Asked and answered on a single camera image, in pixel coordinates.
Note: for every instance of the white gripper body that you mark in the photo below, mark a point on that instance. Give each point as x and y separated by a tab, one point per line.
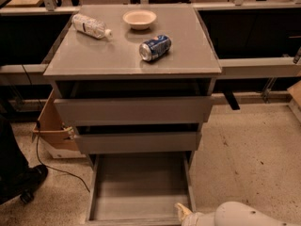
197	218

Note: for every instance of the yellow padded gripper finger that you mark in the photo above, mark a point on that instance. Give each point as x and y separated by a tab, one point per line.
182	211

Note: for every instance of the grey bottom drawer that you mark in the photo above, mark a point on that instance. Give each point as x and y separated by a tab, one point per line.
139	189

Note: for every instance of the grey drawer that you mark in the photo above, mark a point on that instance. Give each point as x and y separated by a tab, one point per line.
138	142
139	189
130	111

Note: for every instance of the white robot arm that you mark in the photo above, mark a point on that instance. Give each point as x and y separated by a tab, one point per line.
228	214

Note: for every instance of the grey middle drawer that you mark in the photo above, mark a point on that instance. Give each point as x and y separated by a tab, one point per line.
138	142

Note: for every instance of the grey top drawer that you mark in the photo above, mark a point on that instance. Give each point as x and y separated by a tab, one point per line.
130	111

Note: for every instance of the grey drawer cabinet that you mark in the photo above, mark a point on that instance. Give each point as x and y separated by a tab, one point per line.
85	68

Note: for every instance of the brown cardboard box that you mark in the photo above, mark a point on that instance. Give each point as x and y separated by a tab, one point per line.
56	137

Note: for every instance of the black shoe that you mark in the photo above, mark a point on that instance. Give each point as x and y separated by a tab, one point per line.
23	185

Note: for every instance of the blue soda can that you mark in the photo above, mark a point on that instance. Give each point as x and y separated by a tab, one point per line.
154	48

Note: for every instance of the dark trouser leg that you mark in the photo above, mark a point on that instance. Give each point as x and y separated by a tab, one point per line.
13	164

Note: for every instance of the white paper bowl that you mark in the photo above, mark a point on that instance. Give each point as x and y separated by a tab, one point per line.
139	19

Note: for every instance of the clear plastic water bottle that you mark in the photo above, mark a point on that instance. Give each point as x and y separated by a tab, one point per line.
90	26

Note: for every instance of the grey metal rail frame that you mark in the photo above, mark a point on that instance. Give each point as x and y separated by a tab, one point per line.
232	68

